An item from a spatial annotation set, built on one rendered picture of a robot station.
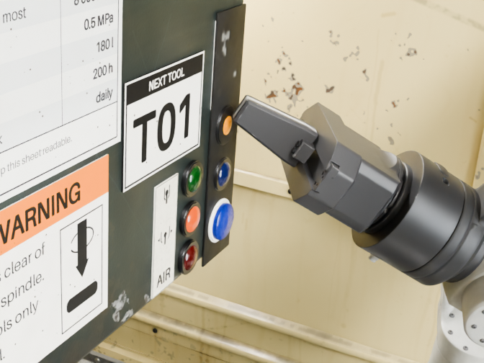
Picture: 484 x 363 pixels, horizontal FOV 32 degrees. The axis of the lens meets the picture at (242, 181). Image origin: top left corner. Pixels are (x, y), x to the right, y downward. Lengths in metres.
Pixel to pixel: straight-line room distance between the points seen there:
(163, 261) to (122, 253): 0.06
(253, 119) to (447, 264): 0.19
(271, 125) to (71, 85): 0.21
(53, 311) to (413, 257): 0.29
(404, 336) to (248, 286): 0.30
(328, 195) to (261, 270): 0.96
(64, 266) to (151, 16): 0.16
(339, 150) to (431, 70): 0.73
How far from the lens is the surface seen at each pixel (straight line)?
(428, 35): 1.30
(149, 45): 0.52
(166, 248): 0.59
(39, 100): 0.43
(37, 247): 0.46
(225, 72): 0.61
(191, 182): 0.59
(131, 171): 0.52
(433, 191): 0.64
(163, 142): 0.55
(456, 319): 0.79
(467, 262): 0.66
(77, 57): 0.45
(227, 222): 0.66
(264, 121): 0.62
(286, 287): 1.54
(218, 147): 0.63
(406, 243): 0.64
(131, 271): 0.56
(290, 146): 0.63
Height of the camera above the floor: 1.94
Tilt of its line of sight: 23 degrees down
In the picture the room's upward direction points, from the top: 4 degrees clockwise
